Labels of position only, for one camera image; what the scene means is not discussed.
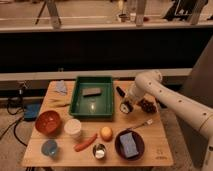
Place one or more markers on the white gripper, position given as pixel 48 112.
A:
pixel 130 98

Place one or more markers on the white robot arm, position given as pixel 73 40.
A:
pixel 197 115

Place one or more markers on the bunch of dark grapes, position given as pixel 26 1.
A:
pixel 147 106

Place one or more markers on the green plastic tray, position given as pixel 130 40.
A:
pixel 93 107

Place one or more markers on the grey block in tray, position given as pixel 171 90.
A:
pixel 91 92

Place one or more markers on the blue sponge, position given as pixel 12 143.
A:
pixel 129 145

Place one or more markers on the yellow apple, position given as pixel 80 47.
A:
pixel 106 133

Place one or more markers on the dark round plate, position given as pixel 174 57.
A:
pixel 139 143

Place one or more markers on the small silver cup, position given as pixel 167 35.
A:
pixel 99 151

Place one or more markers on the white cup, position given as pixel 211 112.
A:
pixel 73 127

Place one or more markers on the orange carrot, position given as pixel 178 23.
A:
pixel 83 145

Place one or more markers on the light blue cloth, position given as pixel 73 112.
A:
pixel 61 87

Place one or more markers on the yellow banana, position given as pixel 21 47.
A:
pixel 58 103

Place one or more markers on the red bowl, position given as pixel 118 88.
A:
pixel 48 122

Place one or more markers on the blue glass cup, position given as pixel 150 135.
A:
pixel 50 148

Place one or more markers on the blue box on floor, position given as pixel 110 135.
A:
pixel 31 111

